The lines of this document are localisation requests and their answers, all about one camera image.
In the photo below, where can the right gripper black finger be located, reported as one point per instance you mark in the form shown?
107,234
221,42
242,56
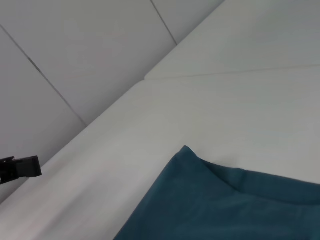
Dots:
22,167

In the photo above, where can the teal T-shirt with FREE print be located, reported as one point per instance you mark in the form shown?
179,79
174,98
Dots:
225,200

